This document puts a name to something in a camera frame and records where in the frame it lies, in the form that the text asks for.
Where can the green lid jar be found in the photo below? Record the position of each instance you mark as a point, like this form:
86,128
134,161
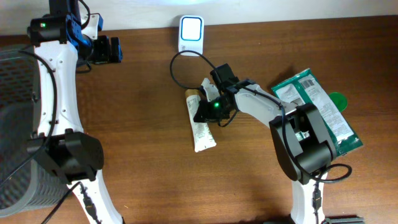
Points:
339,101

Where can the green white wipes package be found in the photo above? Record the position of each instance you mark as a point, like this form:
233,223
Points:
303,88

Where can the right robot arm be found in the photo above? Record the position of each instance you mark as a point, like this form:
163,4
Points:
303,146

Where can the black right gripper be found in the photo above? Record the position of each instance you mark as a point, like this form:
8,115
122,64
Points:
204,116

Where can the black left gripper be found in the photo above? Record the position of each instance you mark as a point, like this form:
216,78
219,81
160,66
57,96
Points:
110,50

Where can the white cream tube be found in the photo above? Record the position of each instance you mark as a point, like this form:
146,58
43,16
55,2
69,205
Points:
202,136

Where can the white barcode scanner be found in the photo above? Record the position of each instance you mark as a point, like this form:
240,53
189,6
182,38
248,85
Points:
191,35

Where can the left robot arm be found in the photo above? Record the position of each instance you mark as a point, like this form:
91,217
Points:
64,40

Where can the grey plastic basket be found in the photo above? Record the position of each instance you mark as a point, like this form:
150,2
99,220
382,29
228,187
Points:
23,187

